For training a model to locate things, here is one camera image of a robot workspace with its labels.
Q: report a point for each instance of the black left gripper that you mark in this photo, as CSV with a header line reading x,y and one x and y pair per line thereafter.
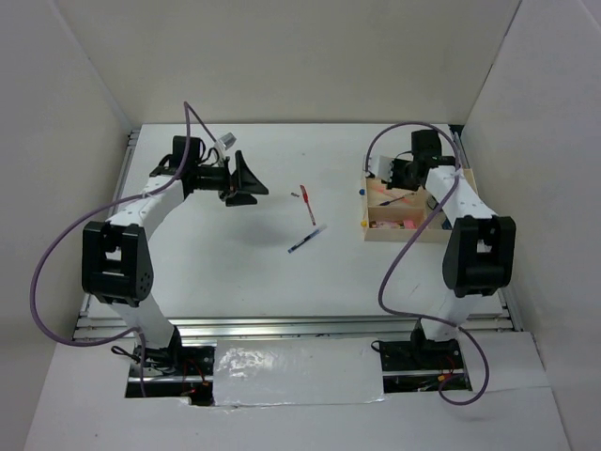
x,y
241,180

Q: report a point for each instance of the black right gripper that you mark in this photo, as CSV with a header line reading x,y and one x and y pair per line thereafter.
x,y
395,163

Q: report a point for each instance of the orange highlighter pen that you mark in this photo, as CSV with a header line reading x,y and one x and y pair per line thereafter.
x,y
380,196

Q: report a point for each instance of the blue capped gel pen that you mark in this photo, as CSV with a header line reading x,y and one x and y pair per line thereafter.
x,y
390,201

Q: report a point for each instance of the pink capped marker bottle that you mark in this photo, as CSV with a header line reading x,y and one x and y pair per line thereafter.
x,y
404,224

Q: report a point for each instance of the red gel pen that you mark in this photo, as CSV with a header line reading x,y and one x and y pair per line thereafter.
x,y
306,201

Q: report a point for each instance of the blue refill pen clear cap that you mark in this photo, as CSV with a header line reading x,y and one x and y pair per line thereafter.
x,y
307,238

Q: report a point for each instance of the black gel pen clear cap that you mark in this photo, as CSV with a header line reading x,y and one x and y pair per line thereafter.
x,y
394,193

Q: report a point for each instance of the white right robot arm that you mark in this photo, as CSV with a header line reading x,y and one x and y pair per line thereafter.
x,y
479,256

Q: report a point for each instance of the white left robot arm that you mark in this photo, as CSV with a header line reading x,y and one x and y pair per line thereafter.
x,y
116,264

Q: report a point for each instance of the wooden compartment tray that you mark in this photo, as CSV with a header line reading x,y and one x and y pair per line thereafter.
x,y
419,212

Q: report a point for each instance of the silver foil sheet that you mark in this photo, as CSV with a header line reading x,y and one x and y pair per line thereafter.
x,y
320,371

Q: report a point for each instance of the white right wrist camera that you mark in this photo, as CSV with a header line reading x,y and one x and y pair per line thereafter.
x,y
381,167

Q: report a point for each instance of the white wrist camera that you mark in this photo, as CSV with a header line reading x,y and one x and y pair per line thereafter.
x,y
222,145
381,167

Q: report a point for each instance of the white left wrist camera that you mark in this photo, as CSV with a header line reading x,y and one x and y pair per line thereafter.
x,y
222,145

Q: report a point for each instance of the aluminium frame rail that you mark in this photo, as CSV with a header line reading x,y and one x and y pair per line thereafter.
x,y
228,267

